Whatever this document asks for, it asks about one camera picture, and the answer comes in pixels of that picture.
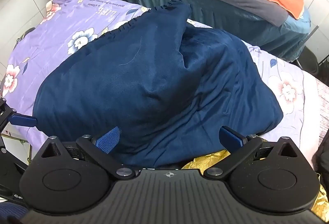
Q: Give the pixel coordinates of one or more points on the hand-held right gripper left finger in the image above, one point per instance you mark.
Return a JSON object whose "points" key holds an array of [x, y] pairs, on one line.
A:
{"points": [[108, 141]]}

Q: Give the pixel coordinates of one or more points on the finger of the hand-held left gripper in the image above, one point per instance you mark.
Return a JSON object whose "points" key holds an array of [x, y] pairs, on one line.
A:
{"points": [[23, 120]]}

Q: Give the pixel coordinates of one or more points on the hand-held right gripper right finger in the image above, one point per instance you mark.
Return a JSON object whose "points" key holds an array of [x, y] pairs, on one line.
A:
{"points": [[231, 137]]}

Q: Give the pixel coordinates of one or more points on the navy blue fleece garment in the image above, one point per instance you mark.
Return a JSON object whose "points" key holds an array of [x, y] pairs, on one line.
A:
{"points": [[154, 90]]}

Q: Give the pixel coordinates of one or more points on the gold foil cloth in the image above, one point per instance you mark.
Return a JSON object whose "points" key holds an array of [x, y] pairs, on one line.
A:
{"points": [[205, 161]]}

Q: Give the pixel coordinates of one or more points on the person's blue clothing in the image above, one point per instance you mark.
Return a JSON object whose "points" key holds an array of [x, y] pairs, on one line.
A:
{"points": [[10, 211]]}

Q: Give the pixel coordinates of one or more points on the purple patterned garment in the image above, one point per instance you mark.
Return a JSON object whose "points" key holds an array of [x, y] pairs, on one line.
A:
{"points": [[48, 51]]}

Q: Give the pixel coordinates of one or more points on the pale pink blanket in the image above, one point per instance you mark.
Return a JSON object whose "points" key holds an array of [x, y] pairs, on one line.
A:
{"points": [[317, 110]]}

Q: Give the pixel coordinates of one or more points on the black cloth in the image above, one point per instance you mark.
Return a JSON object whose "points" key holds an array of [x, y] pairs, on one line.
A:
{"points": [[323, 152]]}

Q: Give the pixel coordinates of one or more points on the black stool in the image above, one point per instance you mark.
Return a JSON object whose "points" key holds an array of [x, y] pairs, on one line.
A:
{"points": [[308, 60]]}

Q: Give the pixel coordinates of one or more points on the grey and teal massage bed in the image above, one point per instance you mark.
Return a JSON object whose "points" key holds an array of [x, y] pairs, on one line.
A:
{"points": [[210, 0]]}

